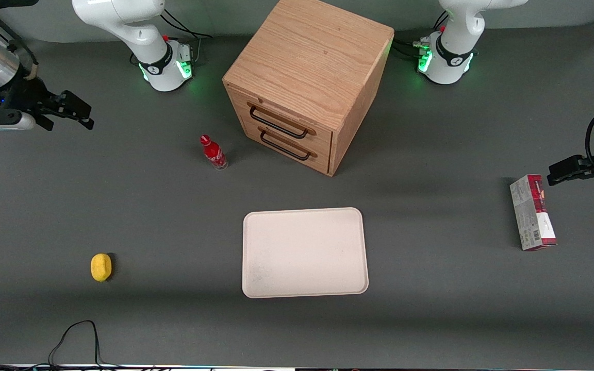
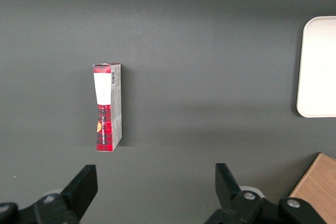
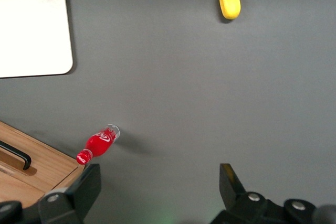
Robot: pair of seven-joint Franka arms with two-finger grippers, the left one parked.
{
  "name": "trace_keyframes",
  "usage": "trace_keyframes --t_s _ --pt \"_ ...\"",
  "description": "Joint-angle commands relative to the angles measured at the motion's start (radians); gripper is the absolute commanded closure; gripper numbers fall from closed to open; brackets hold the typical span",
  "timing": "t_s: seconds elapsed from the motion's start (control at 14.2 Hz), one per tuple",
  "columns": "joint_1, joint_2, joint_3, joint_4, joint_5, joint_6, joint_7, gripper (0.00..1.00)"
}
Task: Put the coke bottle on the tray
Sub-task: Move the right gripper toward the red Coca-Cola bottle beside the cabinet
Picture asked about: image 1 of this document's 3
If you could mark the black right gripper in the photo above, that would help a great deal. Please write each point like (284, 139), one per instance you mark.
(25, 95)

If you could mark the red coke bottle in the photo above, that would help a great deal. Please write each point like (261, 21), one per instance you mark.
(213, 152)

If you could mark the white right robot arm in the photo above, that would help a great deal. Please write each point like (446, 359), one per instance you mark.
(142, 36)

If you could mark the beige rectangular tray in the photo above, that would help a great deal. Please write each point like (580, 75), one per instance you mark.
(304, 252)

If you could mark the grey and red carton box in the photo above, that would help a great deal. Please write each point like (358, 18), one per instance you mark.
(532, 212)

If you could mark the yellow lemon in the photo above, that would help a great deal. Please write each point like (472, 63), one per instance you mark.
(101, 267)

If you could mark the wooden two-drawer cabinet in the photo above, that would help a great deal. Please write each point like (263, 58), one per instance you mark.
(307, 62)

